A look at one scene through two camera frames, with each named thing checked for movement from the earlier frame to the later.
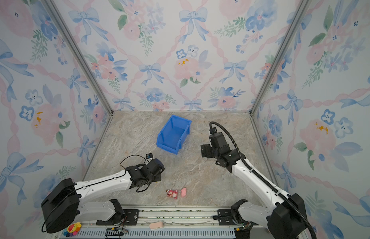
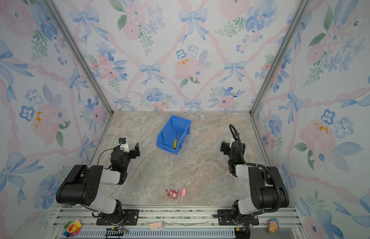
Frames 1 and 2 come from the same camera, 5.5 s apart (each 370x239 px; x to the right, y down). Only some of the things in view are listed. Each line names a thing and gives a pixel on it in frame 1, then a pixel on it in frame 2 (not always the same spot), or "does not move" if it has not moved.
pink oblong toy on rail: [156, 225] does not move
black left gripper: [159, 177] to [132, 152]
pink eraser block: [183, 192] does not move
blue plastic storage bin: [171, 136] does not move
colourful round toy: [72, 229] does not move
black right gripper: [206, 149] to [225, 147]
